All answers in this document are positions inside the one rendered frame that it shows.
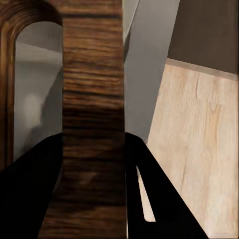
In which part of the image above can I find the cutting board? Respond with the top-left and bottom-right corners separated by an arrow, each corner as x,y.
0,0 -> 128,239

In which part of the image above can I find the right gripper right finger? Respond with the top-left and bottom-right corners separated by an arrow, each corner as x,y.
125,132 -> 209,239

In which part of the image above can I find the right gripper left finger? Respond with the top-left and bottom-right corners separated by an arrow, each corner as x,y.
0,133 -> 62,239

